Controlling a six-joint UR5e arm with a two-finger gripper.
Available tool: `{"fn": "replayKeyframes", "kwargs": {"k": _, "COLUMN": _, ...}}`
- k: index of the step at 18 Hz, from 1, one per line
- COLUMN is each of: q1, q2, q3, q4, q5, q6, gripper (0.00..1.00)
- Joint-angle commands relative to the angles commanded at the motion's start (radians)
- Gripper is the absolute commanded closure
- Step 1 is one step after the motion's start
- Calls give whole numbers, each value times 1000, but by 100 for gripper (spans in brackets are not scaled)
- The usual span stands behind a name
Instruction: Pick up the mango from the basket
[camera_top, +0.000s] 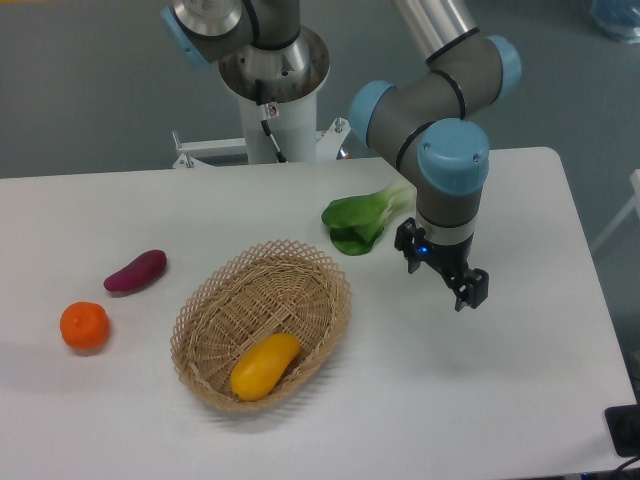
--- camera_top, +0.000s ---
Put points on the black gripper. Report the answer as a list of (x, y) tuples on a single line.
[(470, 286)]

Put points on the yellow mango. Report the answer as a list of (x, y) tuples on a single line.
[(259, 370)]

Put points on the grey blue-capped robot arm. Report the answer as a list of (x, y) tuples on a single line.
[(422, 130)]

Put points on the woven wicker basket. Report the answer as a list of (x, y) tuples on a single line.
[(280, 287)]

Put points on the green bok choy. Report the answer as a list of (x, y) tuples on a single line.
[(355, 223)]

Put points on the black device at table edge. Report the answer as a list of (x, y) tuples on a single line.
[(623, 426)]

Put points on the purple sweet potato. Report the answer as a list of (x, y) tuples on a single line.
[(139, 273)]

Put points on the blue object top right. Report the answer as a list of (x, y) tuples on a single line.
[(617, 18)]

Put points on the orange tangerine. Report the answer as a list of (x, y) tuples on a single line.
[(85, 326)]

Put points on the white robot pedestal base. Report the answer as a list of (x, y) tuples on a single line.
[(276, 92)]

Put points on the white frame at right edge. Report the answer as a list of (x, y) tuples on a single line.
[(631, 206)]

